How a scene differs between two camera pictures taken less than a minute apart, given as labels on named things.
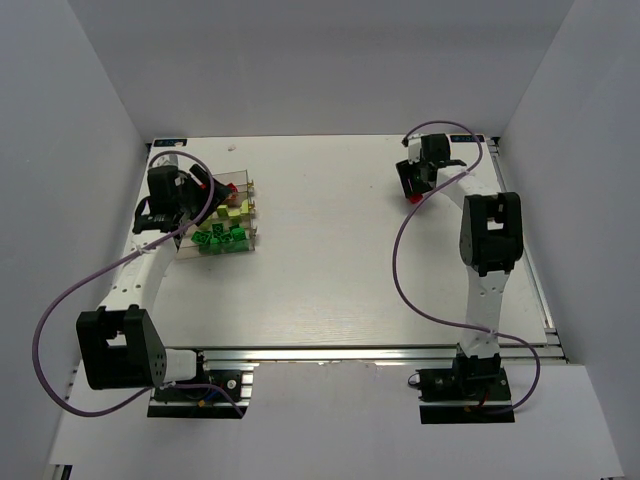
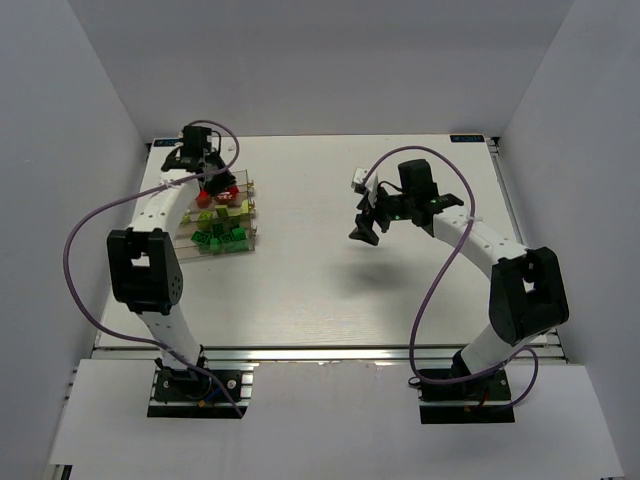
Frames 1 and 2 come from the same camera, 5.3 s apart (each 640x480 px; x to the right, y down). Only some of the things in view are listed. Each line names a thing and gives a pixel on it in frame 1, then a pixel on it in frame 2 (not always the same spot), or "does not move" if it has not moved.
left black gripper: [205, 191] to [216, 179]
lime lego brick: [223, 211] does not move
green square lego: [238, 234] does not move
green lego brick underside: [217, 229] does not move
